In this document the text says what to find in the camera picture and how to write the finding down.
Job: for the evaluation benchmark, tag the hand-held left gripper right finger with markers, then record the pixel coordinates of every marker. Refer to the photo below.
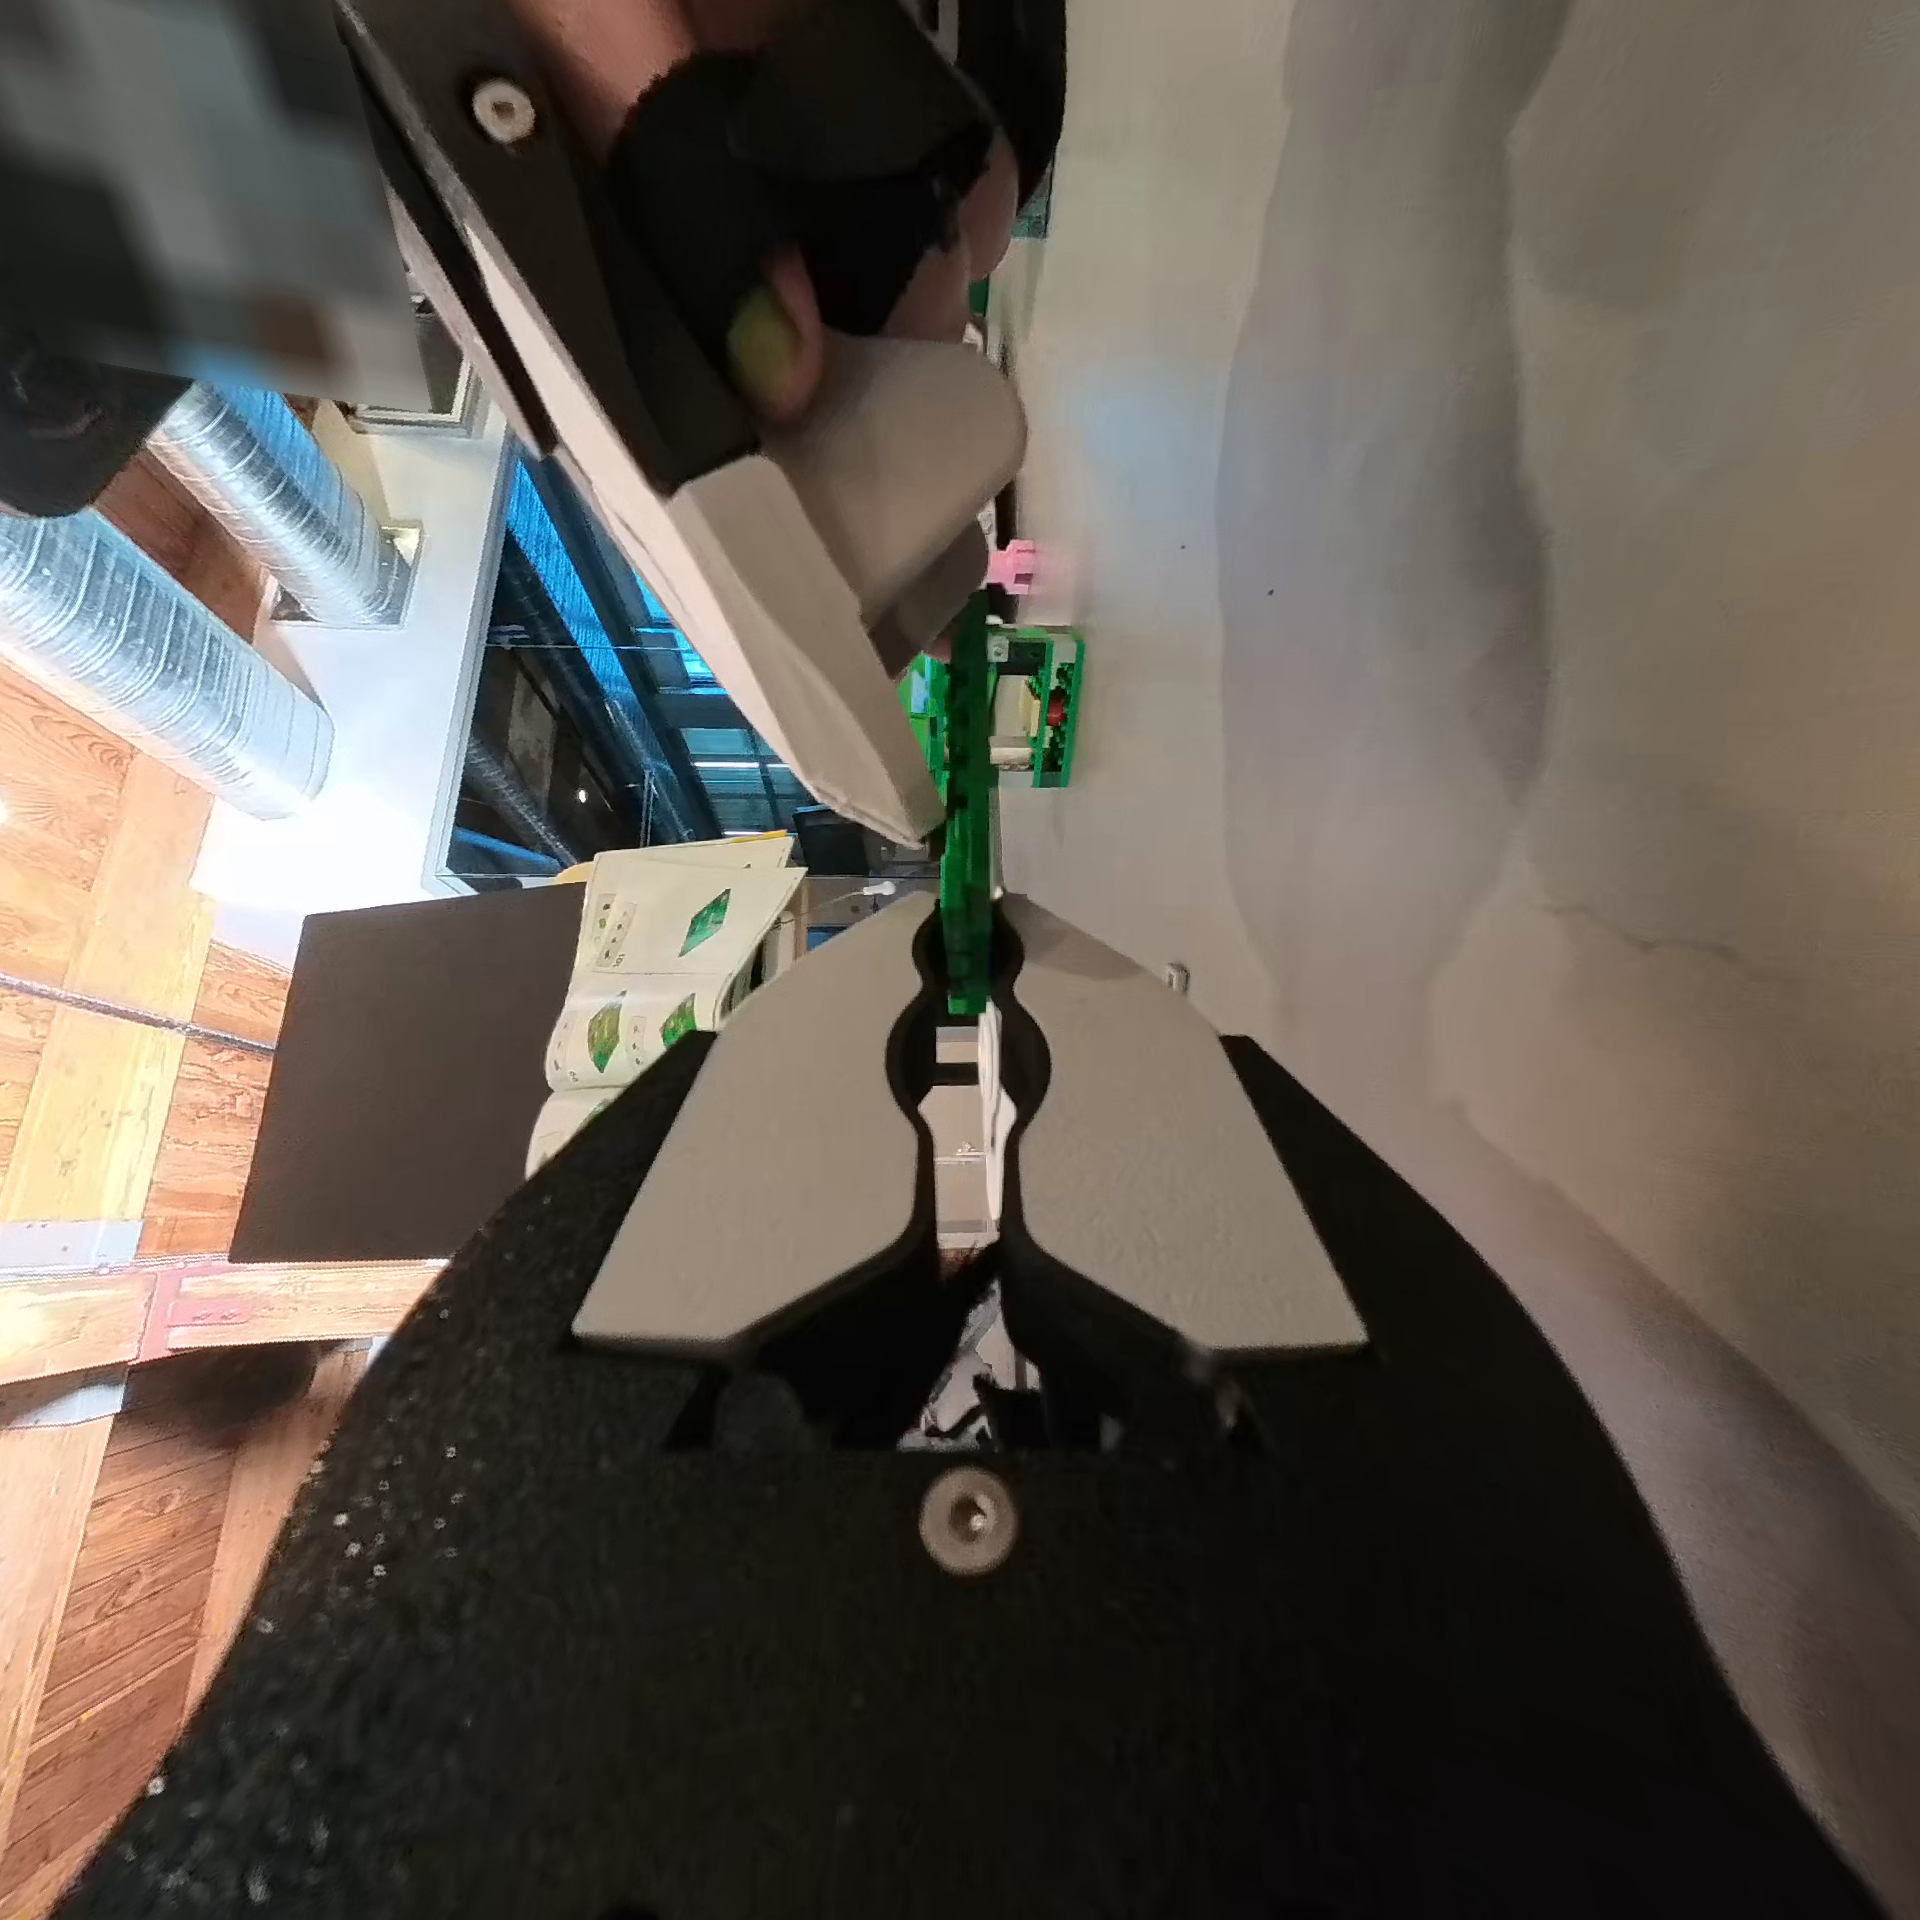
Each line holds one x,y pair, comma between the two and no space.
1171,1185

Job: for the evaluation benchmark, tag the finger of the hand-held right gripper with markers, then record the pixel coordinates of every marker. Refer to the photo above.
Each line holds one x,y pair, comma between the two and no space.
809,661
517,405

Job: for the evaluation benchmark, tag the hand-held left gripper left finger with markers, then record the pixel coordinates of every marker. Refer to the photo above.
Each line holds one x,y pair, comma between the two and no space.
750,1185

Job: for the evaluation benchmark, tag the green mosaic lego plate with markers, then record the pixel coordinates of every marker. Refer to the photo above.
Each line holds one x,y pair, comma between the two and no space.
968,839

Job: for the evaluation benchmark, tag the pink lego piece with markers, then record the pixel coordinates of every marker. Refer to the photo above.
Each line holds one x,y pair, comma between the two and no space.
1018,565

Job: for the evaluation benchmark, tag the lego instruction booklet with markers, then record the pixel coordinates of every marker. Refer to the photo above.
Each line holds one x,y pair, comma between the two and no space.
646,962

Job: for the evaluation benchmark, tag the partial lego build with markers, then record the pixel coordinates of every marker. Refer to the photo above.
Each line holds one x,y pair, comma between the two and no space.
1058,705

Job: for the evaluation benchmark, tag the person's right hand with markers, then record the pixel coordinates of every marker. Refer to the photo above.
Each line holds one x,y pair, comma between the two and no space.
779,347

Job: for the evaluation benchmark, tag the large window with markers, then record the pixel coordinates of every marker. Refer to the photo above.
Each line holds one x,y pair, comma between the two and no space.
599,675

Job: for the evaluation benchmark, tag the dark panel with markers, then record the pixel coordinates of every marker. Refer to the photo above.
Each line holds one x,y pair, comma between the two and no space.
405,1081

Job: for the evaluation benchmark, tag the metal air duct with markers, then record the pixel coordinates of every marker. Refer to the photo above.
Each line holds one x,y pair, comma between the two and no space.
285,494
149,661

